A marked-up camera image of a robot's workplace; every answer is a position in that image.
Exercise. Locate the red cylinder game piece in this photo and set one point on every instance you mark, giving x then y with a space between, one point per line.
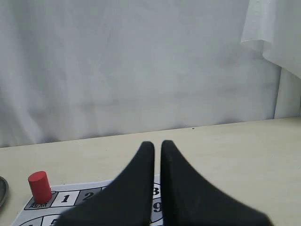
40 187

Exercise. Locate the white backdrop curtain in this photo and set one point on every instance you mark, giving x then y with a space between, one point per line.
72 69

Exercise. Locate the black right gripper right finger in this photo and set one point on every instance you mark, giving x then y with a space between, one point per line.
188 199

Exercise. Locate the printed paper game board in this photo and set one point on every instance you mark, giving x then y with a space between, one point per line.
63 198

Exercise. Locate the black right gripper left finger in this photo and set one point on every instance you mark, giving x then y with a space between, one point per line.
126 201

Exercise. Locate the round steel plate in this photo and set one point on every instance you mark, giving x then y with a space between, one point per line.
4 189

